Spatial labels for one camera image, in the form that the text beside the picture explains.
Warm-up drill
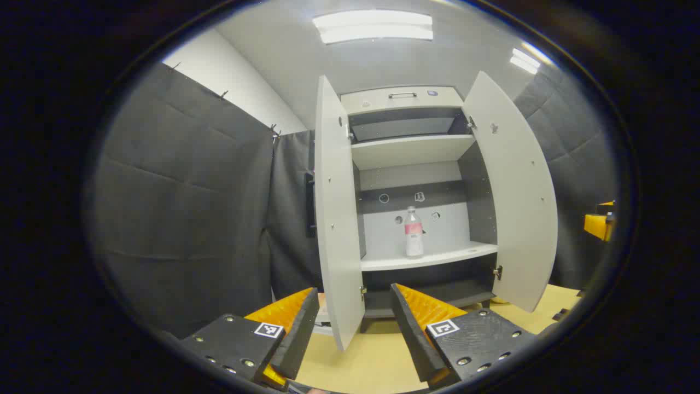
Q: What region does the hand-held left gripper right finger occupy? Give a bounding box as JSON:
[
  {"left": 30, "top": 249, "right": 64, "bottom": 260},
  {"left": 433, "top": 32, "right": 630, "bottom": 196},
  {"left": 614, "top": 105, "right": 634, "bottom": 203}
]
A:
[{"left": 390, "top": 283, "right": 538, "bottom": 391}]

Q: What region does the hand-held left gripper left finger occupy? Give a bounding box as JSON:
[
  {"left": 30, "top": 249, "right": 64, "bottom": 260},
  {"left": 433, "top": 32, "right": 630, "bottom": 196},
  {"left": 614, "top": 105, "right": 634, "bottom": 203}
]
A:
[{"left": 182, "top": 287, "right": 320, "bottom": 391}]

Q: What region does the grey cabinet door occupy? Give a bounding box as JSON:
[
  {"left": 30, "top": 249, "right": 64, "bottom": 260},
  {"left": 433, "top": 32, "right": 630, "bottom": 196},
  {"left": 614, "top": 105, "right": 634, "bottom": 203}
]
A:
[
  {"left": 305, "top": 75, "right": 366, "bottom": 352},
  {"left": 462, "top": 71, "right": 558, "bottom": 312}
]

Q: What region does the clear bottle with pink label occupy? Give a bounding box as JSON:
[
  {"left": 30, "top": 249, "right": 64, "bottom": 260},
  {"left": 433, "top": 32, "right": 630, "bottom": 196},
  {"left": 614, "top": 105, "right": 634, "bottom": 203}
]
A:
[{"left": 405, "top": 206, "right": 425, "bottom": 258}]

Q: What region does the grey cabinet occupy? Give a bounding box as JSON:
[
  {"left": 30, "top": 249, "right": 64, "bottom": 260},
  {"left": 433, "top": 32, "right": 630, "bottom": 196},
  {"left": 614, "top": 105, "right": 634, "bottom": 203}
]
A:
[{"left": 340, "top": 85, "right": 499, "bottom": 321}]

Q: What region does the dark quilted cloth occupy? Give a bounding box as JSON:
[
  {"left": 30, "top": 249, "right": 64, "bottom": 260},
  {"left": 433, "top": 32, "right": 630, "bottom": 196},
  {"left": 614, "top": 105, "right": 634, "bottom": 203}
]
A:
[
  {"left": 513, "top": 71, "right": 620, "bottom": 291},
  {"left": 92, "top": 61, "right": 275, "bottom": 339}
]

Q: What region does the black backdrop cloth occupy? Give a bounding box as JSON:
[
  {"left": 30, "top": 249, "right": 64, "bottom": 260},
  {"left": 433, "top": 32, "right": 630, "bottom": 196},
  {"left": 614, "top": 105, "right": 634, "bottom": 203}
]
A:
[{"left": 267, "top": 129, "right": 324, "bottom": 300}]

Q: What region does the small ceiling light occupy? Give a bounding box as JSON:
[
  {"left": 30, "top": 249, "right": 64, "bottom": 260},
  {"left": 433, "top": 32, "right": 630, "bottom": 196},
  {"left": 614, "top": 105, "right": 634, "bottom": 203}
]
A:
[{"left": 510, "top": 48, "right": 541, "bottom": 75}]

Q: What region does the large ceiling light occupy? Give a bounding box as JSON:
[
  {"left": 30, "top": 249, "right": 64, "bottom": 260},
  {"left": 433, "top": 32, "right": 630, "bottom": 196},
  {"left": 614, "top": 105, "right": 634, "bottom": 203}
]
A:
[{"left": 312, "top": 9, "right": 434, "bottom": 45}]

